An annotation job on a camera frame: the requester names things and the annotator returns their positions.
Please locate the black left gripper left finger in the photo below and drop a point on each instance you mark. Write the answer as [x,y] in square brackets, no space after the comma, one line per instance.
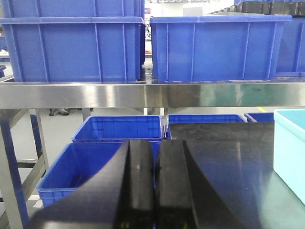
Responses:
[73,214]

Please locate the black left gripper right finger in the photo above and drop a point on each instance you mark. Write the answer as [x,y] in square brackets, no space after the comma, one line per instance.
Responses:
[199,185]

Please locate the stainless steel shelf rack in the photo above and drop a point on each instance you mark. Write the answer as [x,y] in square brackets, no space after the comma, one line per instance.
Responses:
[17,98]

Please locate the blue bin upper shelf left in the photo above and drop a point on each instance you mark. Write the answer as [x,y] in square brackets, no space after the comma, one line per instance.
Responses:
[74,49]

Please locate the blue bin shelf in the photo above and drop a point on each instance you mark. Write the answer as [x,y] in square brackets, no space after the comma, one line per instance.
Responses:
[216,47]
[291,59]
[74,49]

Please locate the blue bin upper shelf right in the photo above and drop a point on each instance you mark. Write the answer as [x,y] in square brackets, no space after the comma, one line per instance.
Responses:
[216,47]

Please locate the blue bin far right shelf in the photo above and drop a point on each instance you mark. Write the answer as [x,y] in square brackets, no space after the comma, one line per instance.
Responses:
[291,59]

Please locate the blue floor bin near left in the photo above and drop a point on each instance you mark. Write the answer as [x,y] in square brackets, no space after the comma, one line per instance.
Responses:
[71,171]

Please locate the blue floor bin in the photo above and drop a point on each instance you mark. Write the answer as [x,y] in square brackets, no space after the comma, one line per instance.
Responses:
[201,118]
[259,117]
[118,128]
[71,171]

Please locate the blue floor bin middle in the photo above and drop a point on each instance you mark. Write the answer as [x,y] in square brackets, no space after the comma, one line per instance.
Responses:
[118,128]

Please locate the blue floor bin far right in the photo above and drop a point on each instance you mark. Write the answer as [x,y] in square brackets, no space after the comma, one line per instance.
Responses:
[259,117]

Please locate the light cyan plastic tray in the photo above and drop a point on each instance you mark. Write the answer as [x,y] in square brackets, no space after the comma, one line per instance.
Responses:
[289,149]

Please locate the blue bin stacked top left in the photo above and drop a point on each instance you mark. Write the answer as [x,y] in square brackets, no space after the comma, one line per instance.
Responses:
[72,8]

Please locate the black crates row background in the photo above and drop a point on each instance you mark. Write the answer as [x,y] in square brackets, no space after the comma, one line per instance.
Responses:
[270,7]

